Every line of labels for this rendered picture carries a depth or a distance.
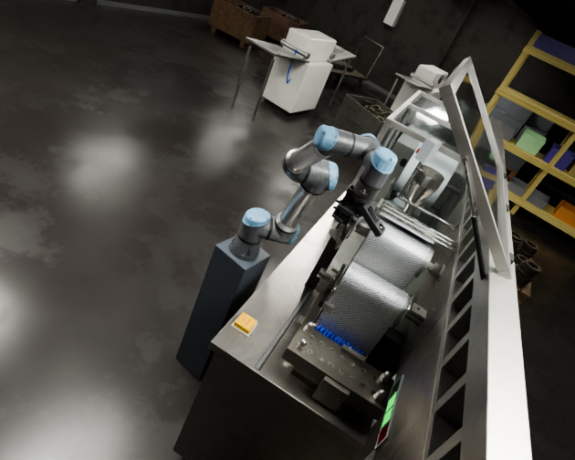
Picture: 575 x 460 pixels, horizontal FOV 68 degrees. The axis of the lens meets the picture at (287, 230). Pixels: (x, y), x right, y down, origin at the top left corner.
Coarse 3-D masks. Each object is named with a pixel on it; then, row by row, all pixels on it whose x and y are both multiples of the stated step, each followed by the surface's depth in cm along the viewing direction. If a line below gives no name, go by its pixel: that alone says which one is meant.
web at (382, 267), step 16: (384, 224) 171; (368, 240) 170; (384, 240) 168; (400, 240) 168; (416, 240) 169; (368, 256) 174; (384, 256) 170; (400, 256) 168; (416, 256) 166; (352, 272) 155; (368, 272) 157; (384, 272) 174; (400, 272) 171; (336, 288) 157; (352, 288) 154; (368, 288) 153; (384, 288) 153; (400, 288) 174; (368, 304) 154; (384, 304) 152; (400, 304) 151; (384, 320) 154
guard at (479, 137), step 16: (464, 80) 150; (464, 96) 137; (464, 112) 125; (480, 112) 181; (480, 128) 162; (480, 144) 145; (480, 160) 133; (496, 160) 193; (496, 176) 170; (496, 192) 153; (496, 208) 138; (496, 224) 127
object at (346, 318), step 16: (336, 304) 160; (352, 304) 157; (320, 320) 166; (336, 320) 163; (352, 320) 160; (368, 320) 157; (336, 336) 166; (352, 336) 163; (368, 336) 160; (368, 352) 163
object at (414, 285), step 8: (416, 280) 216; (408, 288) 225; (416, 288) 203; (416, 296) 193; (408, 320) 179; (400, 328) 187; (408, 328) 171; (400, 352) 160; (392, 360) 165; (400, 360) 161; (384, 368) 170; (392, 368) 164; (392, 376) 165
